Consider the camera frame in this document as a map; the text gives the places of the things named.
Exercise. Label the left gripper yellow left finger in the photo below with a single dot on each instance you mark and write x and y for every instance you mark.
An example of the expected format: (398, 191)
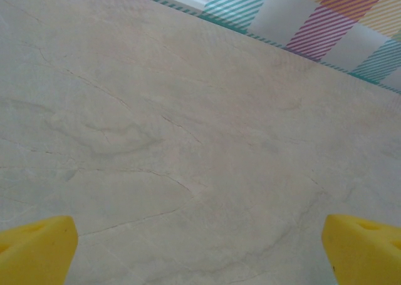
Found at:
(31, 253)

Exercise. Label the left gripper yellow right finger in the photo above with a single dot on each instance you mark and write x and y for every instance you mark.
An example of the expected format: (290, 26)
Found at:
(366, 253)

